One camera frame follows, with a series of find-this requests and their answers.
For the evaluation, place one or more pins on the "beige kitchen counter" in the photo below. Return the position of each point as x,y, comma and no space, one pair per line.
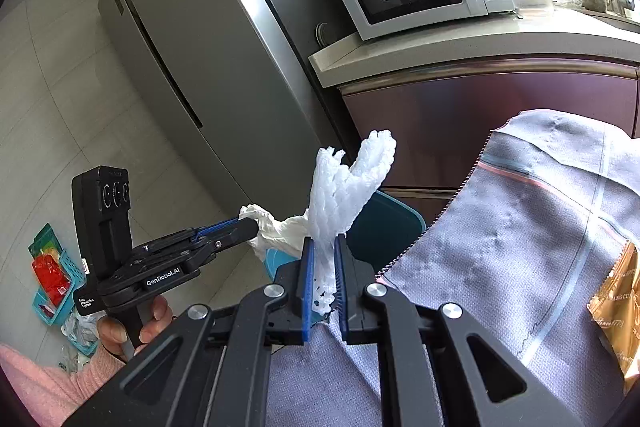
450,42

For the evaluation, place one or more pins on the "red snack packets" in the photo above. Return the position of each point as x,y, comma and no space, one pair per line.
50,277

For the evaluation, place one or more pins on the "white tissue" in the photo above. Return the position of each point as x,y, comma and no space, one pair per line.
280,232

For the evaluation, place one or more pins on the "grey refrigerator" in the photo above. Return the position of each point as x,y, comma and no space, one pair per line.
190,32

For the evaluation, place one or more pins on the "person's left hand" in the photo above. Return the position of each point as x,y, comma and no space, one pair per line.
155,322

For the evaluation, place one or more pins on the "clear lidded container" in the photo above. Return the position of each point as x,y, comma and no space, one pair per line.
534,3

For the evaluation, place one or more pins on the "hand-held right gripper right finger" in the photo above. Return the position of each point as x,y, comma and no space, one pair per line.
342,287

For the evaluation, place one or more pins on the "mauve lower cabinets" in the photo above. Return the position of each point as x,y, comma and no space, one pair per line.
450,122

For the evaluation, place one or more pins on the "large gold snack wrapper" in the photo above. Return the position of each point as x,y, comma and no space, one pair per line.
620,307

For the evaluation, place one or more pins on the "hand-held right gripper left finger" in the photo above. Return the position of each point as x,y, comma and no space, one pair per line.
307,287

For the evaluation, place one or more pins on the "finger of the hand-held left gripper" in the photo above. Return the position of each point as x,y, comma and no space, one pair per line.
215,227
235,234

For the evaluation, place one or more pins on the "checked grey tablecloth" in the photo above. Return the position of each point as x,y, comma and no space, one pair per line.
500,257

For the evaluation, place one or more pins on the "teal plastic basket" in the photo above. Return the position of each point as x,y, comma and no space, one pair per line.
75,302

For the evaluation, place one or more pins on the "white foam fruit net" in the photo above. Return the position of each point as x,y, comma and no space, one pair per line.
340,192

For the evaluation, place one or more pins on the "white plastic bag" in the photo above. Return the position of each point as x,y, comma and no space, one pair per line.
80,337

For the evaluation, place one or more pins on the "person's left forearm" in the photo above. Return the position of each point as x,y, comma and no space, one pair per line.
45,387

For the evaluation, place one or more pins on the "teal trash bin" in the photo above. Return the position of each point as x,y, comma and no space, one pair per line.
385,227

